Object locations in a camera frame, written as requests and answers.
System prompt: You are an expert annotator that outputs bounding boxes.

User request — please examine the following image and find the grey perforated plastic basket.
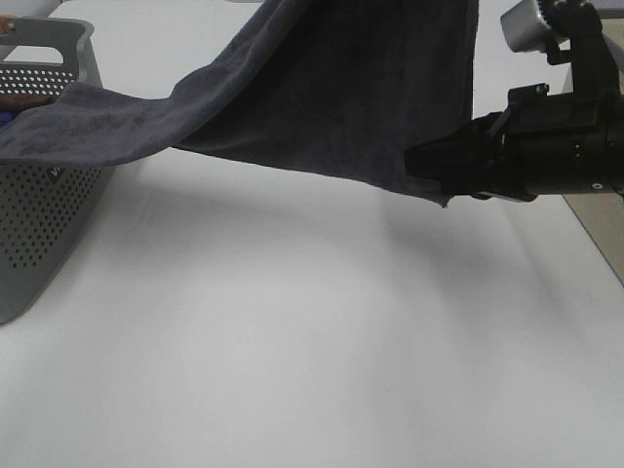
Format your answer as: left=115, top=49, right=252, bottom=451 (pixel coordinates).
left=1, top=17, right=113, bottom=323

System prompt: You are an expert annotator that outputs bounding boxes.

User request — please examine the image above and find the orange object behind basket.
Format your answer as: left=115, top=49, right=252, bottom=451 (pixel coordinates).
left=0, top=14, right=15, bottom=35

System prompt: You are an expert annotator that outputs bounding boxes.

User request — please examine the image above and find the dark grey towel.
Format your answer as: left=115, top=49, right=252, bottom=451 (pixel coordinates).
left=1, top=1, right=479, bottom=205

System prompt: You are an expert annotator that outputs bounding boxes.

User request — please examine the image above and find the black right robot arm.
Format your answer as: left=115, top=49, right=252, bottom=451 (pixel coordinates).
left=455, top=1, right=623, bottom=202

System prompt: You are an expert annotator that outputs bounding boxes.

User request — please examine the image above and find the brown cloth in basket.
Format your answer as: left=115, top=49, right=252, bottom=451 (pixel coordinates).
left=0, top=94, right=56, bottom=113

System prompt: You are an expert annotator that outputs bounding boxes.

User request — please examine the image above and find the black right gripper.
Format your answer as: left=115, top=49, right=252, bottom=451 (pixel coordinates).
left=404, top=84, right=623, bottom=202

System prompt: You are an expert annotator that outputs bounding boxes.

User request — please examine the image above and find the blue cloth in basket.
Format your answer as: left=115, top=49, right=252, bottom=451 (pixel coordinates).
left=0, top=111, right=15, bottom=129

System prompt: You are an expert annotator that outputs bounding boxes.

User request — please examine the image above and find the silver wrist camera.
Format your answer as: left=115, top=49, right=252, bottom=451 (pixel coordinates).
left=500, top=0, right=566, bottom=53

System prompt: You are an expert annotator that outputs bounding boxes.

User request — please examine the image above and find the beige fabric storage bin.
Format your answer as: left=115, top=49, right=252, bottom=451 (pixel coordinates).
left=559, top=62, right=624, bottom=287

